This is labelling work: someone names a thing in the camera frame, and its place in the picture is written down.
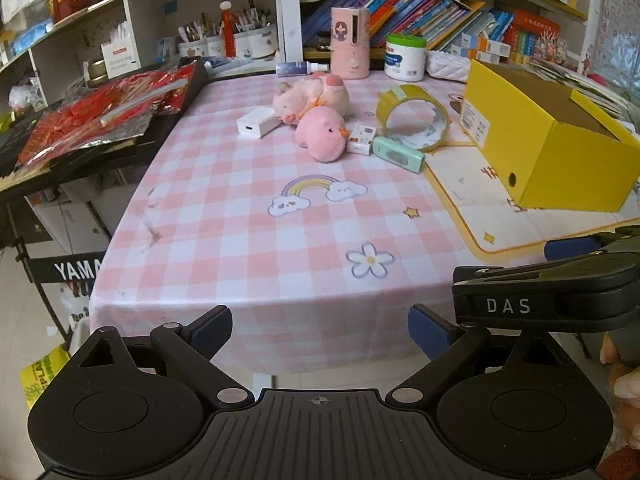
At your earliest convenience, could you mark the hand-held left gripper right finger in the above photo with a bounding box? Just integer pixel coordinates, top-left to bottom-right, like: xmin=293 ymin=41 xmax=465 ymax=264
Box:
xmin=387 ymin=305 xmax=568 ymax=408

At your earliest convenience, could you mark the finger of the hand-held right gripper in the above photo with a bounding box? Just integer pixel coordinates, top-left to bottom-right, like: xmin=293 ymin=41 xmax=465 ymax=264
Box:
xmin=545 ymin=225 xmax=640 ymax=262
xmin=452 ymin=252 xmax=640 ymax=333

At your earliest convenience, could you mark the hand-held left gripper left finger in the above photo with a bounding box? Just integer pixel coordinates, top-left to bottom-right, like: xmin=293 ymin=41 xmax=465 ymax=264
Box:
xmin=70 ymin=305 xmax=255 ymax=411

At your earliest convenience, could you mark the yellow cardboard box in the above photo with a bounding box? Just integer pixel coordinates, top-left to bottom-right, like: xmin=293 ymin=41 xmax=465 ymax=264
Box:
xmin=460 ymin=59 xmax=640 ymax=212

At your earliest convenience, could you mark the mint green eraser case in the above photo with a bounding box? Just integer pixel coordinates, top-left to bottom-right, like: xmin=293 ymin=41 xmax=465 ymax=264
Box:
xmin=372 ymin=136 xmax=426 ymax=173

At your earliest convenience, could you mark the small white box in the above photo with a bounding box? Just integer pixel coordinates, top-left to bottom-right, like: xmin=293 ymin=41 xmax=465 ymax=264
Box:
xmin=346 ymin=123 xmax=378 ymax=157

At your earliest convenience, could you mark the pink plush chick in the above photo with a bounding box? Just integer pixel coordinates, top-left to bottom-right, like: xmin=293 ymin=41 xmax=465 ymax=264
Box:
xmin=295 ymin=106 xmax=349 ymax=163

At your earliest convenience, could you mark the yellow tape roll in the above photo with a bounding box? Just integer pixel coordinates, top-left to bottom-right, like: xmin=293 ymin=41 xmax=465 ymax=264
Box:
xmin=376 ymin=85 xmax=451 ymax=153

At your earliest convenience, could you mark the pink plush pig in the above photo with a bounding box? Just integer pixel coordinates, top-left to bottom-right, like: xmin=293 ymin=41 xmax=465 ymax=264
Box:
xmin=272 ymin=71 xmax=350 ymax=126

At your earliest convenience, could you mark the person's right hand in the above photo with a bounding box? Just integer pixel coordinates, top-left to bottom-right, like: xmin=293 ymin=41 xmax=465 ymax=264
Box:
xmin=599 ymin=331 xmax=640 ymax=466

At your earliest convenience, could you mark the yellow-edged white mat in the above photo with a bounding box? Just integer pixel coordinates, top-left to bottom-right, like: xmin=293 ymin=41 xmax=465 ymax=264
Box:
xmin=424 ymin=142 xmax=640 ymax=267

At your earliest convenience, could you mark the black keyboard stand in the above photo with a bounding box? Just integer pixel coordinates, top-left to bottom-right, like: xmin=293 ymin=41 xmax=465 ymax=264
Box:
xmin=0 ymin=200 xmax=108 ymax=341

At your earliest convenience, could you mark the yellow plastic bag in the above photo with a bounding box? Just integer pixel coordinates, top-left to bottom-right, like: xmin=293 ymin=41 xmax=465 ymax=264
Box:
xmin=19 ymin=345 xmax=71 ymax=408

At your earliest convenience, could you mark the white charger block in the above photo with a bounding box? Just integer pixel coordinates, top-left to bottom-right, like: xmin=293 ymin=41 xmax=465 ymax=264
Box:
xmin=236 ymin=107 xmax=282 ymax=139

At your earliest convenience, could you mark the row of red books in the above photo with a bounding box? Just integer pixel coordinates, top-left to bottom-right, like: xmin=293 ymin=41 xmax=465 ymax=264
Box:
xmin=505 ymin=7 xmax=571 ymax=63

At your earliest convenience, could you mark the white quilted pouch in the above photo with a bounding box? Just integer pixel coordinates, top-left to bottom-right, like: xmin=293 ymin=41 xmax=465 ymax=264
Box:
xmin=425 ymin=50 xmax=473 ymax=82

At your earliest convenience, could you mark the pile of medicine boxes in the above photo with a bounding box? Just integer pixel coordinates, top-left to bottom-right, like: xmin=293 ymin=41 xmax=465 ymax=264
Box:
xmin=450 ymin=34 xmax=512 ymax=59

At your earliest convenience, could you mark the translucent plastic bar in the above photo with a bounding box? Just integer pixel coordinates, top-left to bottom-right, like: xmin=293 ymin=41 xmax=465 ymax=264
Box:
xmin=100 ymin=91 xmax=157 ymax=126

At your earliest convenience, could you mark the black electronic keyboard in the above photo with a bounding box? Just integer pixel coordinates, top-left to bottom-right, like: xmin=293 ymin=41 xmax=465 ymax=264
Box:
xmin=0 ymin=57 xmax=211 ymax=206

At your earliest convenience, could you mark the red decoration packet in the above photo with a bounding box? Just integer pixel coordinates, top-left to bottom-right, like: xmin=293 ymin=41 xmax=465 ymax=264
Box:
xmin=17 ymin=95 xmax=161 ymax=168
xmin=75 ymin=63 xmax=198 ymax=121

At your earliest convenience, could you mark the white jar green lid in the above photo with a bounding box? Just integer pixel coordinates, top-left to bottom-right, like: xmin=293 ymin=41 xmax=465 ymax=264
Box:
xmin=384 ymin=34 xmax=428 ymax=82

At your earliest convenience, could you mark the small spray bottle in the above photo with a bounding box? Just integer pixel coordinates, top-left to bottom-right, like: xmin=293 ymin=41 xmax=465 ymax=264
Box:
xmin=276 ymin=60 xmax=331 ymax=77

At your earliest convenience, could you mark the small metal tin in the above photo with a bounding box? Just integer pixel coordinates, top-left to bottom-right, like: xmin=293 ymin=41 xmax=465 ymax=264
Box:
xmin=86 ymin=60 xmax=108 ymax=88

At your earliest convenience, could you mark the white box red label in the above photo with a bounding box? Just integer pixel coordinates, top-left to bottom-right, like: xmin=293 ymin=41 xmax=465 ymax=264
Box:
xmin=100 ymin=22 xmax=141 ymax=80

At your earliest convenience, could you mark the row of colourful books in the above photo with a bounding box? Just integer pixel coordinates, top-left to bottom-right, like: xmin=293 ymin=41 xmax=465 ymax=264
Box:
xmin=300 ymin=0 xmax=513 ymax=53

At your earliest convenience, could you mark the red doll figure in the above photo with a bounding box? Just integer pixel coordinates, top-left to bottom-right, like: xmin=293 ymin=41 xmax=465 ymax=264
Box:
xmin=218 ymin=1 xmax=238 ymax=58

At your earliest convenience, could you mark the pink humidifier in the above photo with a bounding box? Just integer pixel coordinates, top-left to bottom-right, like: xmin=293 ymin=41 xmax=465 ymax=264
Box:
xmin=330 ymin=6 xmax=371 ymax=80

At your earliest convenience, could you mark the white plastic bag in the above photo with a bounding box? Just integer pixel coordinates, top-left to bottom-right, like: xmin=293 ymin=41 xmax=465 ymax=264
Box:
xmin=9 ymin=82 xmax=41 ymax=111

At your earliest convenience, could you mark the white bookshelf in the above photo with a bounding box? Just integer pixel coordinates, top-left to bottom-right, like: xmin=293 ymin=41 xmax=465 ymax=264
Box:
xmin=0 ymin=0 xmax=593 ymax=126

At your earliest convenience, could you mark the blue packet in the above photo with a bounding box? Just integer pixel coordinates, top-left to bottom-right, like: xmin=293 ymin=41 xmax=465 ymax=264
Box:
xmin=10 ymin=20 xmax=53 ymax=56

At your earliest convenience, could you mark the wall poster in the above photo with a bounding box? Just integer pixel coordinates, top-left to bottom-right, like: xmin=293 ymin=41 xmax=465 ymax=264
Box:
xmin=585 ymin=0 xmax=640 ymax=91

